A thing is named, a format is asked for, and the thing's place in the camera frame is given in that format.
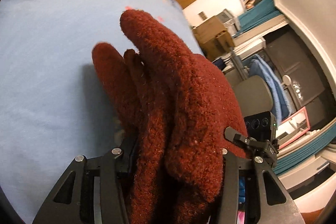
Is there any dark red knit sweater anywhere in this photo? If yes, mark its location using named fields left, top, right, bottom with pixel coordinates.
left=92, top=10, right=247, bottom=223

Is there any grey chair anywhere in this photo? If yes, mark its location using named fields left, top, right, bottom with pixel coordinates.
left=226, top=73, right=273, bottom=117

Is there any pink framed box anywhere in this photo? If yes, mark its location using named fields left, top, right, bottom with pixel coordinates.
left=276, top=106, right=310, bottom=149

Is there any light blue towel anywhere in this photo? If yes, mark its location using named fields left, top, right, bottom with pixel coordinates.
left=249, top=54, right=291, bottom=127

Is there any wooden bedside cabinet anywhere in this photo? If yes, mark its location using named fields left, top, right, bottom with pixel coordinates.
left=193, top=16, right=235, bottom=61

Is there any white printer box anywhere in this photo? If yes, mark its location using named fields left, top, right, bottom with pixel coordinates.
left=217, top=9, right=241, bottom=36

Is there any teal curtain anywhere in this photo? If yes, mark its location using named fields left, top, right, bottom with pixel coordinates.
left=233, top=0, right=282, bottom=38

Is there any blue dinosaur bed sheet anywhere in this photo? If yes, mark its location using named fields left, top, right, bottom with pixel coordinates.
left=1, top=0, right=201, bottom=223

